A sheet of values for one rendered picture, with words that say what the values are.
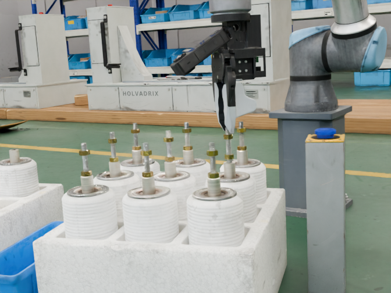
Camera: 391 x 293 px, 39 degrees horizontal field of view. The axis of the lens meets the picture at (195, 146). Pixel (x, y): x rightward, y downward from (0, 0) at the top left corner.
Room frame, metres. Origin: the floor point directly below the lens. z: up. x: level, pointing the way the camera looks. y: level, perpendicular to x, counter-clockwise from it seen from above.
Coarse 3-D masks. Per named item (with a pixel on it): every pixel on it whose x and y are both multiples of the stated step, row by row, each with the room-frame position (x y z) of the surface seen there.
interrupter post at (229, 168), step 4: (224, 164) 1.01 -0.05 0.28; (228, 164) 1.00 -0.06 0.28; (232, 164) 1.00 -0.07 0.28; (224, 168) 1.01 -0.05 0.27; (228, 168) 1.00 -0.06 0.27; (232, 168) 1.00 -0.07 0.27; (224, 172) 1.01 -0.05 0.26; (228, 172) 1.00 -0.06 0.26; (232, 172) 1.00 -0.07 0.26; (224, 176) 1.01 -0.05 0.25; (228, 176) 1.00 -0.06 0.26; (232, 176) 1.00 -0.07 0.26
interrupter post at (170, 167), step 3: (165, 162) 1.04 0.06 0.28; (168, 162) 1.04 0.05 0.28; (171, 162) 1.04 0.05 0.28; (174, 162) 1.04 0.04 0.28; (165, 165) 1.04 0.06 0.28; (168, 165) 1.03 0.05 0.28; (171, 165) 1.03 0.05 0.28; (174, 165) 1.04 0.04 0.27; (165, 168) 1.04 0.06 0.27; (168, 168) 1.04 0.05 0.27; (171, 168) 1.03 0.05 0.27; (174, 168) 1.04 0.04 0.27; (165, 171) 1.04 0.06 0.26; (168, 171) 1.04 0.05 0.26; (171, 171) 1.03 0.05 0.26; (174, 171) 1.04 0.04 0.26; (165, 174) 1.04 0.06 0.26; (168, 174) 1.04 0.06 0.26; (171, 174) 1.03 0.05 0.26; (174, 174) 1.04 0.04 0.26; (168, 177) 1.04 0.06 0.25; (171, 177) 1.03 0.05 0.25; (174, 177) 1.04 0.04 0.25
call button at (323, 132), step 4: (320, 128) 1.04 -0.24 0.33; (324, 128) 1.04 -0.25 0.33; (328, 128) 1.03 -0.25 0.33; (332, 128) 1.03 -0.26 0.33; (316, 132) 1.03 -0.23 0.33; (320, 132) 1.02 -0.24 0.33; (324, 132) 1.01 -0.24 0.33; (328, 132) 1.01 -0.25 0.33; (332, 132) 1.01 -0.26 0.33; (320, 136) 1.02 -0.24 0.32; (324, 136) 1.02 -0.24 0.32; (328, 136) 1.02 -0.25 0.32; (332, 136) 1.02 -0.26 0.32
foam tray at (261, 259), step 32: (256, 224) 0.94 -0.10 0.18; (64, 256) 0.90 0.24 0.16; (96, 256) 0.88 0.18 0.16; (128, 256) 0.86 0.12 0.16; (160, 256) 0.85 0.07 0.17; (192, 256) 0.83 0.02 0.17; (224, 256) 0.82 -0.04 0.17; (256, 256) 0.83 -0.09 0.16; (64, 288) 0.90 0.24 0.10; (96, 288) 0.88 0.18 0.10; (128, 288) 0.86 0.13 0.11; (160, 288) 0.85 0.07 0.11; (192, 288) 0.83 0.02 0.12; (224, 288) 0.82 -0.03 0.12; (256, 288) 0.82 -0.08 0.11
